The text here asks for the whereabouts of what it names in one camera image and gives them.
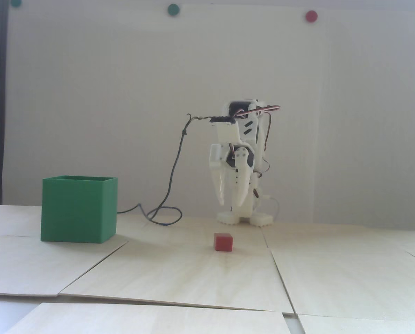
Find white backdrop sheet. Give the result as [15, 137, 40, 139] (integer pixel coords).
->
[4, 3, 326, 223]

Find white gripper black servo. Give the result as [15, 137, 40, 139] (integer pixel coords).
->
[209, 142, 255, 208]

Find red block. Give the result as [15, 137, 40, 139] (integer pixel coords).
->
[213, 233, 233, 252]

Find light plywood sheet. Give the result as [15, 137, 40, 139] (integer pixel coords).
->
[297, 313, 415, 334]
[117, 213, 271, 249]
[263, 223, 415, 320]
[0, 205, 129, 297]
[59, 241, 296, 312]
[5, 302, 291, 334]

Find red black servo wires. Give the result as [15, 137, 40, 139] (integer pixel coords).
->
[237, 105, 282, 173]

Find green box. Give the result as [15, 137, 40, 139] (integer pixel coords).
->
[41, 176, 119, 244]

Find wrist camera on white mount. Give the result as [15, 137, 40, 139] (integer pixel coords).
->
[209, 116, 243, 146]

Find white base cable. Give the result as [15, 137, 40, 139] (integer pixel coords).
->
[263, 197, 280, 221]

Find black camera cable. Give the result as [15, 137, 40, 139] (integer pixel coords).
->
[116, 113, 216, 227]

